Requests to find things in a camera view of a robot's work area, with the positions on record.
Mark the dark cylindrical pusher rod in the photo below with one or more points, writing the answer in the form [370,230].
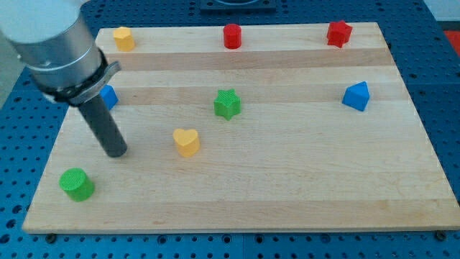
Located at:
[103,126]

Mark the green star block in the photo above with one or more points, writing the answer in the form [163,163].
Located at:
[227,104]

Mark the wooden board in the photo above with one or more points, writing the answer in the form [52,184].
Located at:
[294,160]

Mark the blue triangular block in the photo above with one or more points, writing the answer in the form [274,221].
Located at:
[357,96]

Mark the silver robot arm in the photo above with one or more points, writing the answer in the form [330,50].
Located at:
[52,40]

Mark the yellow hexagon block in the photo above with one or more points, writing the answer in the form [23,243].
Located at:
[124,39]

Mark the red star block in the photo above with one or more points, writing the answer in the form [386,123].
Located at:
[338,33]

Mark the blue cube block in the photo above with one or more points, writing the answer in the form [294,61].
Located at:
[109,96]

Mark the red cylinder block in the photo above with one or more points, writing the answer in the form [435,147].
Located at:
[232,36]

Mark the green cylinder block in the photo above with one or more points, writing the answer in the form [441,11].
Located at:
[76,184]

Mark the yellow heart block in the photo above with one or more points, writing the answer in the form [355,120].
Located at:
[186,141]

